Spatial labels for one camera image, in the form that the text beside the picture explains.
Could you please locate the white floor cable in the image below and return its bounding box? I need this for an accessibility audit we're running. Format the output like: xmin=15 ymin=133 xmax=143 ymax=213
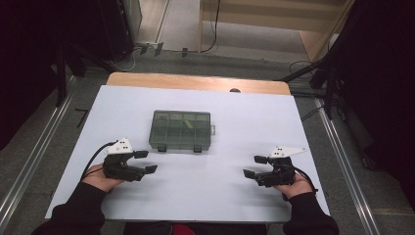
xmin=110 ymin=48 xmax=139 ymax=72

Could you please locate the aluminium floor rail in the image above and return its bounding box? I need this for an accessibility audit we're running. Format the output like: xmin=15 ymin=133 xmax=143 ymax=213
xmin=0 ymin=75 xmax=77 ymax=226
xmin=313 ymin=97 xmax=383 ymax=235

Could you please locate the light wooden frame furniture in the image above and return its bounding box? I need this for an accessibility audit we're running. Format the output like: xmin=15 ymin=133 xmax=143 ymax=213
xmin=199 ymin=0 xmax=355 ymax=63

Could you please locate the dark curtain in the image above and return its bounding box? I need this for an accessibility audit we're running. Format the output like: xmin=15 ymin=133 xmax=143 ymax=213
xmin=309 ymin=0 xmax=415 ymax=210
xmin=0 ymin=0 xmax=135 ymax=151

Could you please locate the black floor cable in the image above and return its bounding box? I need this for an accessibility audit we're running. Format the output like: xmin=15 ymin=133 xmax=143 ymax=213
xmin=300 ymin=106 xmax=323 ymax=122

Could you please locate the wooden table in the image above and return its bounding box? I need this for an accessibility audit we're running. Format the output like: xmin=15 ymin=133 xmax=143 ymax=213
xmin=106 ymin=71 xmax=292 ymax=96

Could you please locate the black metal stand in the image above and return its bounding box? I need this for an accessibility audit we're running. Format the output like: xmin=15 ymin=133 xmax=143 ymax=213
xmin=53 ymin=42 xmax=115 ymax=108
xmin=275 ymin=48 xmax=344 ymax=120

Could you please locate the person's red garment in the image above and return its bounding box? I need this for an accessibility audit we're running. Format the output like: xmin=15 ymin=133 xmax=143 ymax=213
xmin=170 ymin=223 xmax=198 ymax=235

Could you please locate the person's right hand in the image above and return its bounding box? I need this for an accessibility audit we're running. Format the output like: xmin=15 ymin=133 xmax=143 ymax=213
xmin=273 ymin=172 xmax=314 ymax=200

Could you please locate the grey transparent compartment box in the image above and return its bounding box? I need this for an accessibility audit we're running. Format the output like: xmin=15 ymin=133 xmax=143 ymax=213
xmin=148 ymin=110 xmax=216 ymax=154

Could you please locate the white table board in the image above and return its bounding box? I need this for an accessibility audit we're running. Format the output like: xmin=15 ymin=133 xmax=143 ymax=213
xmin=44 ymin=85 xmax=333 ymax=224

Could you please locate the black hanging cable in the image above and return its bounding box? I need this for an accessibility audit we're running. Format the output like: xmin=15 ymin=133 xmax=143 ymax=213
xmin=199 ymin=0 xmax=221 ymax=54

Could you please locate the grey metal cabinet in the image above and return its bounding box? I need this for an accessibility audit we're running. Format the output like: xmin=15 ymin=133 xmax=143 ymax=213
xmin=121 ymin=0 xmax=143 ymax=44

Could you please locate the right hand-held gripper cable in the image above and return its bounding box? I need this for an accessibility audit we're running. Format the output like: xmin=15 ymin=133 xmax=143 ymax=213
xmin=292 ymin=165 xmax=319 ymax=197

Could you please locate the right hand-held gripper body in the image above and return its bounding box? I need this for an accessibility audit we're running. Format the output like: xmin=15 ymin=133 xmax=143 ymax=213
xmin=255 ymin=145 xmax=307 ymax=188

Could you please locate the hand-held gripper cable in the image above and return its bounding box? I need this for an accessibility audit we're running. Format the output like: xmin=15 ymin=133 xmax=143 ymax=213
xmin=80 ymin=140 xmax=117 ymax=181
xmin=292 ymin=165 xmax=319 ymax=197

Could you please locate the left hand-held gripper cable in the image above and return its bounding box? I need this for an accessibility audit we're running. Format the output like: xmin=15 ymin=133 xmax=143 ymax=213
xmin=80 ymin=140 xmax=117 ymax=181

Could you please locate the person's dark lap clothing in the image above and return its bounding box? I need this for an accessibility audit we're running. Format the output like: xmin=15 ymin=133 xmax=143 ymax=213
xmin=121 ymin=221 xmax=285 ymax=235

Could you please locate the person's left hand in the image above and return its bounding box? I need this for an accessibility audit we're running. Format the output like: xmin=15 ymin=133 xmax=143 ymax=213
xmin=81 ymin=164 xmax=125 ymax=193

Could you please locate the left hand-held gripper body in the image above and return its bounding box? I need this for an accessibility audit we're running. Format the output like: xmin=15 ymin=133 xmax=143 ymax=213
xmin=103 ymin=137 xmax=148 ymax=183

